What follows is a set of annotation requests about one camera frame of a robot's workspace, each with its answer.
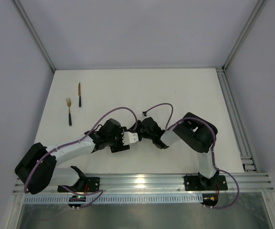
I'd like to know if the gold fork black handle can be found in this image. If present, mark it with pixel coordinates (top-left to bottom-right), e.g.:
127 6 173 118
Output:
66 97 72 126

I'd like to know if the gold knife black handle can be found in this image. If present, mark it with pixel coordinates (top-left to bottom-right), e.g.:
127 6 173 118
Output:
78 83 82 107

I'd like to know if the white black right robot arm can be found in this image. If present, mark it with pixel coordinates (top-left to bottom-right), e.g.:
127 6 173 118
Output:
136 112 219 190

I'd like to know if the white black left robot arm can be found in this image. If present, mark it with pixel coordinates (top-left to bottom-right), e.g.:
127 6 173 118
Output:
14 119 130 194

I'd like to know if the left controller board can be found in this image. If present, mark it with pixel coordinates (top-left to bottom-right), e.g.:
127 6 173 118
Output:
68 195 86 210

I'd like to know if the controller board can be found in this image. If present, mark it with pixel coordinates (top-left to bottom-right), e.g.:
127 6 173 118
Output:
68 195 86 210
201 195 219 209

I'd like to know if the right controller board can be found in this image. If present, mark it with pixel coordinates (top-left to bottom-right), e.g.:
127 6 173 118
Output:
201 195 219 209

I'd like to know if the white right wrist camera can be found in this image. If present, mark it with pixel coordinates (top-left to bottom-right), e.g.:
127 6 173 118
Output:
142 111 151 119

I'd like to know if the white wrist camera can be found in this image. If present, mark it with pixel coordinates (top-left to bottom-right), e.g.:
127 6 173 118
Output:
122 131 139 146
142 111 151 119

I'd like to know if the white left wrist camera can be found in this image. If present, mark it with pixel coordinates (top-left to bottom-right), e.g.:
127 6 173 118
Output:
122 131 139 146

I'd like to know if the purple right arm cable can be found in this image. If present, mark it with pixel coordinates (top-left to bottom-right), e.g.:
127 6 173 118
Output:
142 103 240 210

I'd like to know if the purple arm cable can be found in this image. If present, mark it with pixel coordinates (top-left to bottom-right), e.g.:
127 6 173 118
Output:
142 103 240 210
24 106 138 210

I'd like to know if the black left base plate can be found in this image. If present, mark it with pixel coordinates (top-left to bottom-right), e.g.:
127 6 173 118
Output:
67 177 100 193

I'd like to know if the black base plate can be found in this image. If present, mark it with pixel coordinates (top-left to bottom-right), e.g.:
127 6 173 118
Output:
183 174 228 191
67 177 100 193

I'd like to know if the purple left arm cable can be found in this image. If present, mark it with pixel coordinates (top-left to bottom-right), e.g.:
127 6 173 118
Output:
24 106 138 210

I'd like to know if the slotted grey cable duct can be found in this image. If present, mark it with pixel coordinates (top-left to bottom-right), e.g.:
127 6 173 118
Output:
23 193 202 204

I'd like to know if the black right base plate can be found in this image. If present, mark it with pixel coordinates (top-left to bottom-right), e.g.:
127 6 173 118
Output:
183 174 228 191

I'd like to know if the aluminium front rail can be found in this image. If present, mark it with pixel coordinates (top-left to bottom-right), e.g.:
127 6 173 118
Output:
12 173 274 195

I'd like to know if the aluminium rail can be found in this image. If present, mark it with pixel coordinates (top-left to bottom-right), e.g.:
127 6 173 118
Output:
216 68 258 173
12 173 274 195

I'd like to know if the aluminium right side rail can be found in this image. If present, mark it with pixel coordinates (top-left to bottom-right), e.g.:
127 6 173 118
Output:
216 68 258 173

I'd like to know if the left corner frame post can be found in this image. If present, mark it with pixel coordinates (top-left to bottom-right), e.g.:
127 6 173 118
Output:
11 0 56 73

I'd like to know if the corner frame post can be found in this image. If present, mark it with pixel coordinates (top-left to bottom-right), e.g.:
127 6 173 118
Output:
222 0 267 70
11 0 56 73

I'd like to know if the right corner frame post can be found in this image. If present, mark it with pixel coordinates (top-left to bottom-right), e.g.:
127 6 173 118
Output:
222 0 267 70

